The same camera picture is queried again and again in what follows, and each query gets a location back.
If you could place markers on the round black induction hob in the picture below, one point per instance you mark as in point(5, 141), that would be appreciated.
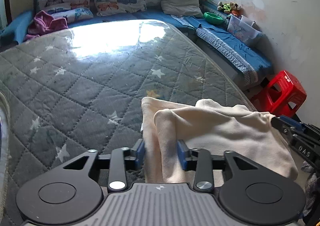
point(7, 141)

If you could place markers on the blue corner sofa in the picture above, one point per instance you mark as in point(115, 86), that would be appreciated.
point(155, 3)

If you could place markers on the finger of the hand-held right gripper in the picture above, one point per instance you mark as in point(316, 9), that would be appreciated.
point(282, 128)
point(293, 124)

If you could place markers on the dark grey cloth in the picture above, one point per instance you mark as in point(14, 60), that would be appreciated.
point(312, 191)

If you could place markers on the green plastic bowl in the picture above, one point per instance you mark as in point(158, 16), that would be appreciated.
point(213, 18)

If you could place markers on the green brown plush toys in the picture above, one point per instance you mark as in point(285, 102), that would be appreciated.
point(228, 7)

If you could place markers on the cream fleece garment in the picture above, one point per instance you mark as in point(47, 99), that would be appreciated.
point(225, 128)

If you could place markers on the blue patterned sofa cover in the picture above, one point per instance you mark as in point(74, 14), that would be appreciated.
point(225, 40)

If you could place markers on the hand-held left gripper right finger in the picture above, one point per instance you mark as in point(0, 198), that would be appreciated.
point(182, 154)

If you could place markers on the pink crumpled cloth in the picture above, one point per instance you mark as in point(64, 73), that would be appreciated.
point(45, 24)

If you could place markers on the red plastic stool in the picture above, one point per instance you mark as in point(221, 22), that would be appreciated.
point(280, 91)

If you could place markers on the clear plastic storage box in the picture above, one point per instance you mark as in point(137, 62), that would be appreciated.
point(242, 29)

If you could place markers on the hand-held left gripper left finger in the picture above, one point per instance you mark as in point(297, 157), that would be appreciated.
point(140, 153)

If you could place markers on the plain grey cushion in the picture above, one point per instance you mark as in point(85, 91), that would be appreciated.
point(181, 0)

